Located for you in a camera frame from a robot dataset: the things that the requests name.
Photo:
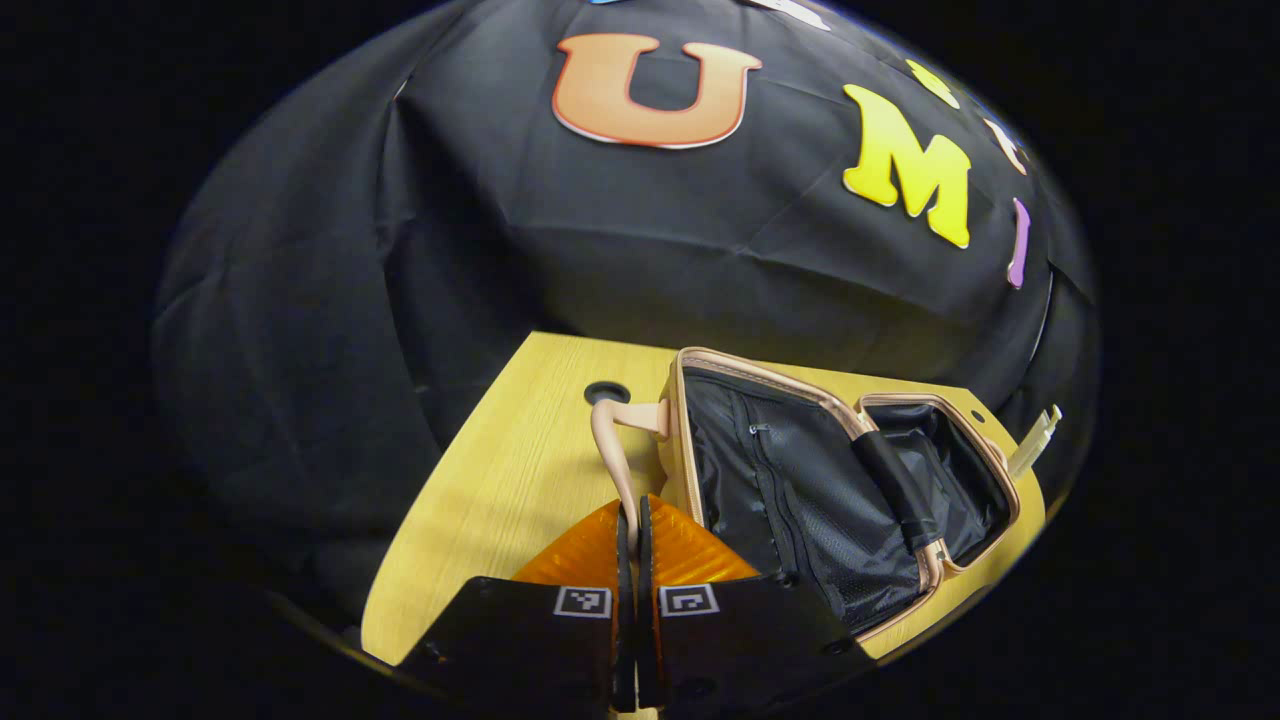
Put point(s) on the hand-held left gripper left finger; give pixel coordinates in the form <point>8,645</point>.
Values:
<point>560,640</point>

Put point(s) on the pink suitcase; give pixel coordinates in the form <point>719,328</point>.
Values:
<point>790,480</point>

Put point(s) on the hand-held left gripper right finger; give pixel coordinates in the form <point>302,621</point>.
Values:
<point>740,640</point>

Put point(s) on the black table grommet hole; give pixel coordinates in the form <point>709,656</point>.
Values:
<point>607,392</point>

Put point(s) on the black backdrop cloth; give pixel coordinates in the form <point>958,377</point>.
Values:
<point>400,250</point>

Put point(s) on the white skincare tube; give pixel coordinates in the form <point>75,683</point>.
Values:
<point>1035,440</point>

